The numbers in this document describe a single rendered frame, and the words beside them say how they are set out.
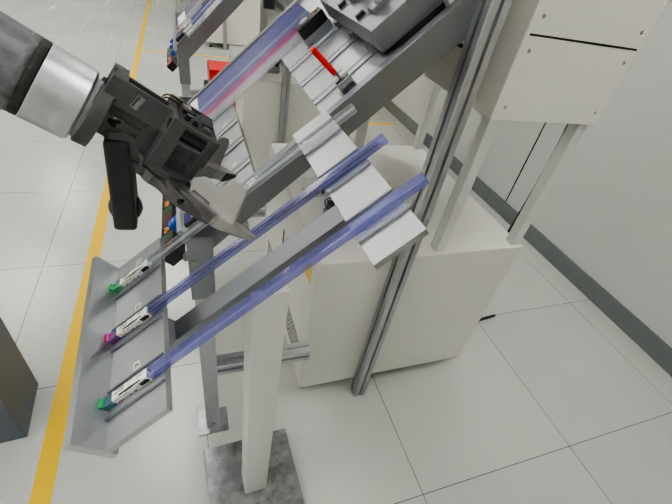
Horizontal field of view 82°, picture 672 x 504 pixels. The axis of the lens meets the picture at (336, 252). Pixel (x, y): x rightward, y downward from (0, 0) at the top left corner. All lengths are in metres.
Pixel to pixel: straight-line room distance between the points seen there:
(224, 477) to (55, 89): 1.11
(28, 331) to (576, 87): 1.83
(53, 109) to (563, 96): 0.94
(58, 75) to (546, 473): 1.60
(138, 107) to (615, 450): 1.78
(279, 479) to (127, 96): 1.11
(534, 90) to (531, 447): 1.18
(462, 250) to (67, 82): 0.99
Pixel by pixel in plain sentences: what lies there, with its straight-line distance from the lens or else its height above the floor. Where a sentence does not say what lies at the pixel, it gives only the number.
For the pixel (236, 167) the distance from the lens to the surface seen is 0.89.
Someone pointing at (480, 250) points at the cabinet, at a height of 0.62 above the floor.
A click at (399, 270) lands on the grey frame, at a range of 1.02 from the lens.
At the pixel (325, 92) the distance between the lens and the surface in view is 0.86.
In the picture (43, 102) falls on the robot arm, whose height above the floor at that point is 1.10.
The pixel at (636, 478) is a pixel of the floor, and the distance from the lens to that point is 1.84.
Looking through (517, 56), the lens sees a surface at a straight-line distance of 0.92.
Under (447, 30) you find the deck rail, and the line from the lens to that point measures 0.81.
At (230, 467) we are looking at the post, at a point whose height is 0.01.
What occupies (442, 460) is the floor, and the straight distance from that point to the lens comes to 1.47.
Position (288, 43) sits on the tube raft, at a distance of 1.17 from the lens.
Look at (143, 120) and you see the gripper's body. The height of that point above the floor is 1.08.
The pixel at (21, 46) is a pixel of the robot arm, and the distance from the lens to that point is 0.44.
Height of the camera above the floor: 1.25
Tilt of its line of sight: 38 degrees down
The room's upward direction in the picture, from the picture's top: 12 degrees clockwise
